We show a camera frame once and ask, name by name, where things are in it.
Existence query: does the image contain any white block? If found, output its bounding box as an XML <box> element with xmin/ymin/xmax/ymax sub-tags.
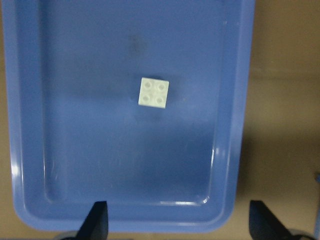
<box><xmin>138</xmin><ymin>77</ymin><xmax>169</xmax><ymax>109</ymax></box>

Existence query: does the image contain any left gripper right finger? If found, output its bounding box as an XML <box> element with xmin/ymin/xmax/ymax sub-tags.
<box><xmin>249</xmin><ymin>200</ymin><xmax>294</xmax><ymax>240</ymax></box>

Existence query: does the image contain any blue plastic tray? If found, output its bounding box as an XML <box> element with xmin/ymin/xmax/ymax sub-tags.
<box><xmin>1</xmin><ymin>0</ymin><xmax>255</xmax><ymax>233</ymax></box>

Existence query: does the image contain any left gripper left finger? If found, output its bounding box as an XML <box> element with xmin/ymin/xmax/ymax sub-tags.
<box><xmin>75</xmin><ymin>201</ymin><xmax>109</xmax><ymax>240</ymax></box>

